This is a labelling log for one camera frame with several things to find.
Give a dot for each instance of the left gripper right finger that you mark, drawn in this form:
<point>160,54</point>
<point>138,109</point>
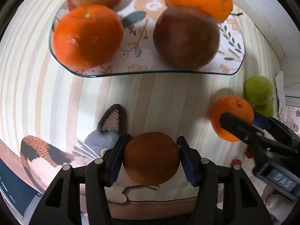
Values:
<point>226,195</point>

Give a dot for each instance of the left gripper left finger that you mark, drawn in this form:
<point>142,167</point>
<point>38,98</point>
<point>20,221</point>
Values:
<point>61,202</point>

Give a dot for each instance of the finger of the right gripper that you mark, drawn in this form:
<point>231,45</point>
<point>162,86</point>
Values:
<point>274,125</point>
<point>239,127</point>

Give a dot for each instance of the green apple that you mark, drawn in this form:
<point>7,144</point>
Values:
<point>265,110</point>
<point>258,90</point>

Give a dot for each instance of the small bright orange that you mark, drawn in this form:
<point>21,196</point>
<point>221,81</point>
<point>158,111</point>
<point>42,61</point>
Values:
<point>232,104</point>

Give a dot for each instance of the dark orange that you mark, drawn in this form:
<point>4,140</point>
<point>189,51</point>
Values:
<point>151,158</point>

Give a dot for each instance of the dark red apple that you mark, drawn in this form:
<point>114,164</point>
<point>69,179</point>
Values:
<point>186,37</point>

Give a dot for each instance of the blue cabinet front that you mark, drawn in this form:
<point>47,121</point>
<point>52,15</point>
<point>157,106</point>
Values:
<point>15,189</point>

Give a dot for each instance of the striped cat print mat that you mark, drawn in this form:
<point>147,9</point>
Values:
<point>41,98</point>

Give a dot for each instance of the floral glass fruit plate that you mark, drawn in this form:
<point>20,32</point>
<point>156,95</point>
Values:
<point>137,53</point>

